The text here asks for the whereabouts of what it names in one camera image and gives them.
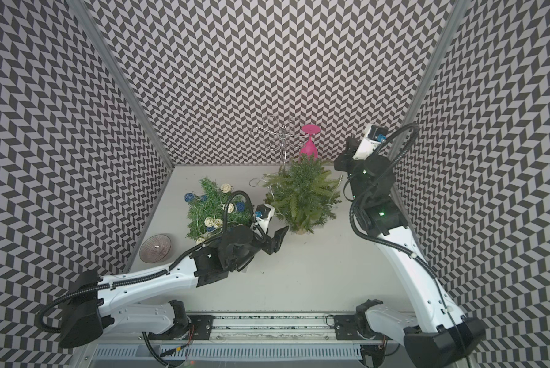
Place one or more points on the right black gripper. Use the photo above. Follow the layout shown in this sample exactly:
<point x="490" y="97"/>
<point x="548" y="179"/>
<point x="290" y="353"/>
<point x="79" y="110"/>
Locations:
<point x="346" y="156"/>

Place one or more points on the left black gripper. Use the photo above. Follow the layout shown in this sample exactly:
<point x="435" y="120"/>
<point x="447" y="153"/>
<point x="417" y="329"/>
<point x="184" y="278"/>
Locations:
<point x="273" y="244"/>

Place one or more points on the light green fern tree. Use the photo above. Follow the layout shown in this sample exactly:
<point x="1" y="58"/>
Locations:
<point x="303" y="166"/>

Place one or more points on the thin wire fairy light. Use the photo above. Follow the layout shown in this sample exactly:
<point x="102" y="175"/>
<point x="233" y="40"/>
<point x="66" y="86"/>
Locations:
<point x="301" y="200"/>

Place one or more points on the dark green christmas tree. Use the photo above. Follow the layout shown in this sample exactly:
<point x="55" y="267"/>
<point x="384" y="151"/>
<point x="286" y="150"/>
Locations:
<point x="215" y="211"/>

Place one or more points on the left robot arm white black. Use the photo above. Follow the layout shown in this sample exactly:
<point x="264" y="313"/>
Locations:
<point x="97" y="306"/>

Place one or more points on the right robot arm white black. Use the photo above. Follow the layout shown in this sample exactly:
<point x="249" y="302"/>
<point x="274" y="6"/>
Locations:
<point x="439" y="333"/>

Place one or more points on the pink hourglass ornament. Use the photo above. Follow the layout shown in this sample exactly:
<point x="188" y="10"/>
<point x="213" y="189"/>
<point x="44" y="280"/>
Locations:
<point x="309" y="148"/>

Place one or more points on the chrome jewelry stand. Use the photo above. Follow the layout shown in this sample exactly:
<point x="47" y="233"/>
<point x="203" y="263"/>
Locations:
<point x="279" y="131"/>

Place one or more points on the pink glass bowl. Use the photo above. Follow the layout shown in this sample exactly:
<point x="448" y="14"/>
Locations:
<point x="155" y="249"/>

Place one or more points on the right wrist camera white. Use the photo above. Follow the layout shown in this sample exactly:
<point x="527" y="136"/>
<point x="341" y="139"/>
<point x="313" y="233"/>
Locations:
<point x="374" y="136"/>

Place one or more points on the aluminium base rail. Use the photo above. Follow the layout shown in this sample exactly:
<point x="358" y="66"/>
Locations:
<point x="252" y="340"/>

